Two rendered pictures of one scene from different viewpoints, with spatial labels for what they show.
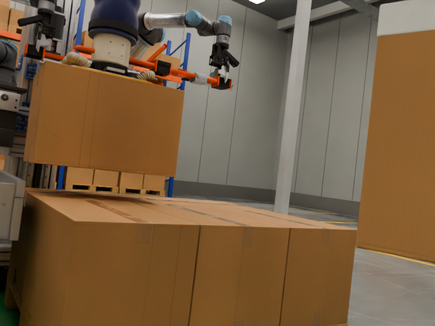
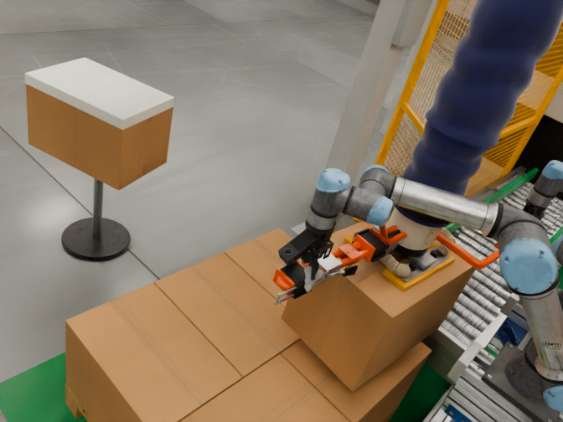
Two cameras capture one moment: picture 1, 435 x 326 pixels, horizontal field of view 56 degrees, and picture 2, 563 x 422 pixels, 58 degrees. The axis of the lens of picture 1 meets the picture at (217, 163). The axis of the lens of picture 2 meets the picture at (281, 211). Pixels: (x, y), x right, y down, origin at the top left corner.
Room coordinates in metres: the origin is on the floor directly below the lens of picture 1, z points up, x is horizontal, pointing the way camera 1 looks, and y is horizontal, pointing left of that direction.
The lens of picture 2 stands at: (3.18, -0.45, 2.15)
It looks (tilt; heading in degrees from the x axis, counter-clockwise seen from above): 34 degrees down; 159
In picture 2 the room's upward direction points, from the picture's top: 16 degrees clockwise
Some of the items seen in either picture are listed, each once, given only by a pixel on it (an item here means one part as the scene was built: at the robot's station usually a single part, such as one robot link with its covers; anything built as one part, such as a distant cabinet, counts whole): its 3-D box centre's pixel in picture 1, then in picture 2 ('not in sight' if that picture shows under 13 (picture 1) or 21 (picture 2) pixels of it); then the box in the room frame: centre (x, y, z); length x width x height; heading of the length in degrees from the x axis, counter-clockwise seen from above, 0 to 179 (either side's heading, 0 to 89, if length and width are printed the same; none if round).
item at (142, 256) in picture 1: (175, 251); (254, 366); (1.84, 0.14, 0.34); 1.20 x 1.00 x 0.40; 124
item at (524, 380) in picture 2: not in sight; (537, 371); (2.43, 0.78, 1.09); 0.15 x 0.15 x 0.10
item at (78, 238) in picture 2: not in sight; (98, 199); (0.64, -0.60, 0.31); 0.40 x 0.40 x 0.62
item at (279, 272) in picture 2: (221, 83); (293, 277); (2.18, 0.03, 1.20); 0.08 x 0.07 x 0.05; 120
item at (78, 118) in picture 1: (103, 126); (379, 290); (1.88, 0.54, 0.87); 0.60 x 0.40 x 0.40; 120
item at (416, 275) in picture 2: not in sight; (421, 263); (1.96, 0.60, 1.09); 0.34 x 0.10 x 0.05; 120
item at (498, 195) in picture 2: not in sight; (490, 195); (0.65, 1.99, 0.60); 1.60 x 0.11 x 0.09; 124
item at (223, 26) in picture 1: (223, 27); (331, 192); (2.18, 0.05, 1.50); 0.09 x 0.08 x 0.11; 61
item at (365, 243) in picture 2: (160, 68); (370, 244); (2.01, 0.33, 1.20); 0.10 x 0.08 x 0.06; 30
